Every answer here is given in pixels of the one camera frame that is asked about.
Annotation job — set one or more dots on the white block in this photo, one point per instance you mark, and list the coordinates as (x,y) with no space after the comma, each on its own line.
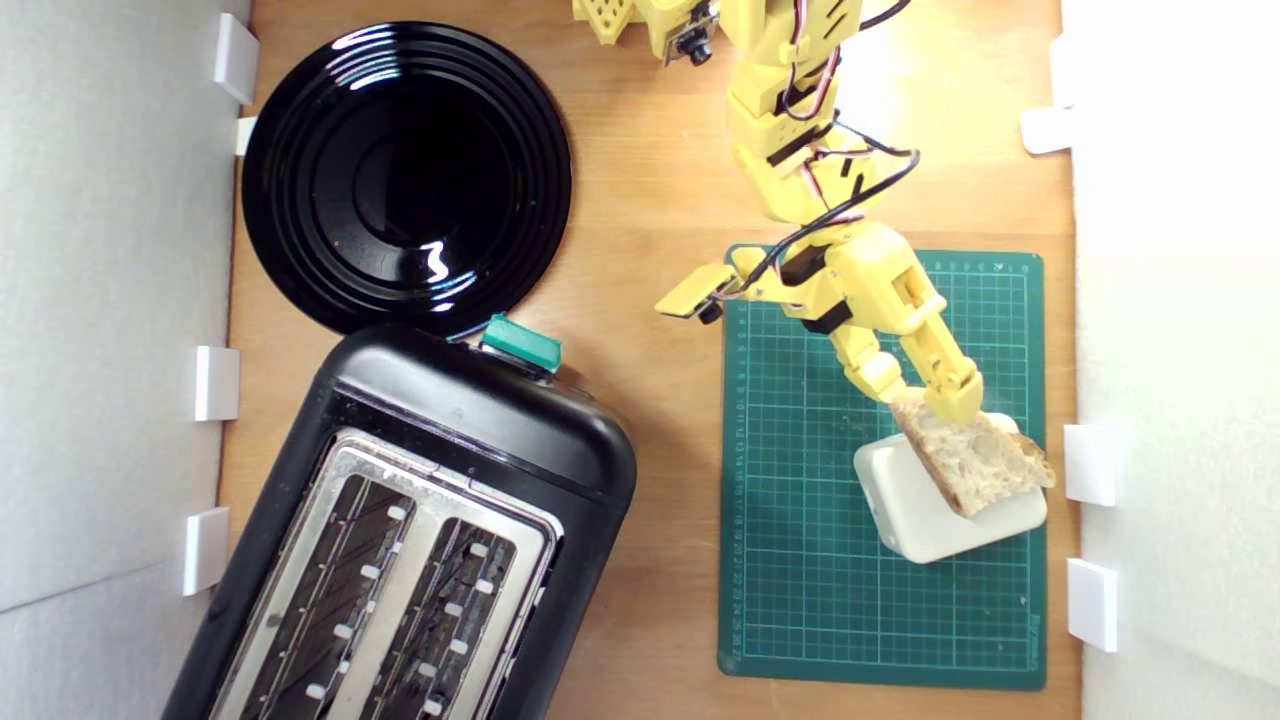
(905,510)

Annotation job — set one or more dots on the black round plate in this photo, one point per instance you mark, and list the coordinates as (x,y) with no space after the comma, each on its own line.
(330,200)

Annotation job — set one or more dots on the black two-slot toaster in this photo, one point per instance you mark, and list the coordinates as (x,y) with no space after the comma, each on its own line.
(470,410)

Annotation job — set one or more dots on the white wall clip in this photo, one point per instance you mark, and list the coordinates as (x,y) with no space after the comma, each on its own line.
(1092,605)
(205,550)
(1090,465)
(1045,130)
(1060,72)
(235,55)
(245,135)
(215,383)

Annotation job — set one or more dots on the yellow wrist camera mount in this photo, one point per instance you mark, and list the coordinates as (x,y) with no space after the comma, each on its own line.
(695,288)

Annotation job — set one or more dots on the small black camera module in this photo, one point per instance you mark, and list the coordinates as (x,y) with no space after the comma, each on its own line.
(697,42)

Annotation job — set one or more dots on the brown bread slice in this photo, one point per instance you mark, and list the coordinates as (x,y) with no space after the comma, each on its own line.
(975,465)

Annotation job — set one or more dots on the teal toaster lever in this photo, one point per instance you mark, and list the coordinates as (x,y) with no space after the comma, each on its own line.
(520,342)

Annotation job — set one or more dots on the green cutting mat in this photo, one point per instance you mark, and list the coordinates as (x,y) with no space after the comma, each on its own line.
(800,560)

